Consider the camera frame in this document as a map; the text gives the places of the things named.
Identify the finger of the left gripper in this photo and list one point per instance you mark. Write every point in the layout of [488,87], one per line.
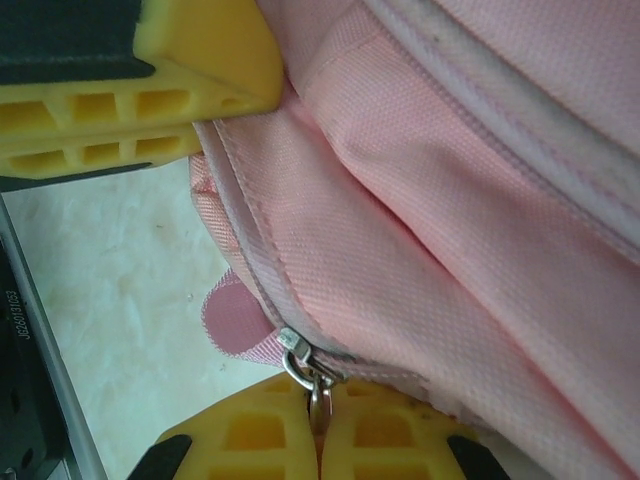
[100,150]
[200,60]

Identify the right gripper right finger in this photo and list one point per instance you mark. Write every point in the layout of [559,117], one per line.
[390,445]

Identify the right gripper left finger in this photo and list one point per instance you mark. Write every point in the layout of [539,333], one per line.
[250,440]

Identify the pink backpack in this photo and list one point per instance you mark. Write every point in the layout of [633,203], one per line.
[450,200]

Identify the aluminium mounting rail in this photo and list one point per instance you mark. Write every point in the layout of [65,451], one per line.
[50,350]

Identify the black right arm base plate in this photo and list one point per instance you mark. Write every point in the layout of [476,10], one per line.
[20,400]

